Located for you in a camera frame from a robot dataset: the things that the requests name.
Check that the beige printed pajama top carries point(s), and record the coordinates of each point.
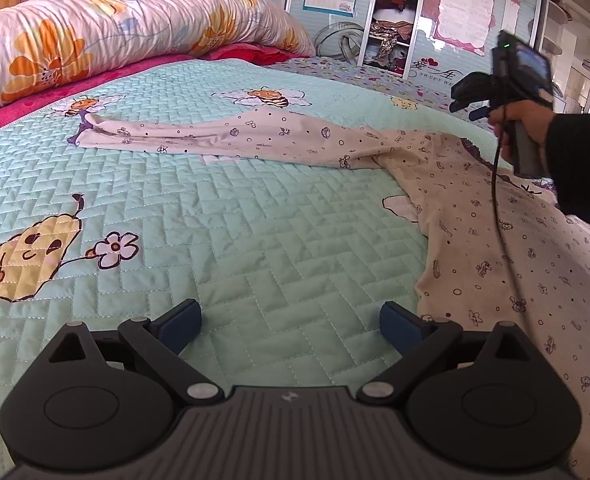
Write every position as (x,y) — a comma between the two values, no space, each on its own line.
(475,220)

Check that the pink-bordered poster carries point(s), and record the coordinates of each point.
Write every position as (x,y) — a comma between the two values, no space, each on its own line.
(516,15)
(465,10)

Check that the wardrobe with sliding doors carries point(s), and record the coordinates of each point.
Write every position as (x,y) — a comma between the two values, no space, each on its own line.
(295,25)

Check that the long floral pillow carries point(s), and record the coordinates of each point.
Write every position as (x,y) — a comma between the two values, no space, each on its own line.
(125,25)

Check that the person's right hand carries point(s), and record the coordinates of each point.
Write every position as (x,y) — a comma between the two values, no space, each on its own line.
(535,120)

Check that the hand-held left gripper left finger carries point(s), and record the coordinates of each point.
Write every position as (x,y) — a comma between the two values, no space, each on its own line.
(182,325)

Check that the pile of clothes in wardrobe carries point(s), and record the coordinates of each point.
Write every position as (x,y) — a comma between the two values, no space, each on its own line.
(390,40)

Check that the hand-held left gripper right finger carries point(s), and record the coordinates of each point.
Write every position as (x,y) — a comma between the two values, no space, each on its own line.
(397,327)

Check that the bee-printed green quilt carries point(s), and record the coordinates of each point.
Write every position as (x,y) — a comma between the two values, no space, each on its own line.
(225,210)

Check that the heart-printed bed sheet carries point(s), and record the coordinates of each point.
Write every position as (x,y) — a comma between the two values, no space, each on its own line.
(375,77)

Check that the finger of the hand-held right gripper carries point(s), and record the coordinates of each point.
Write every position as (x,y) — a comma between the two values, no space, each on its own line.
(470,90)
(477,113)

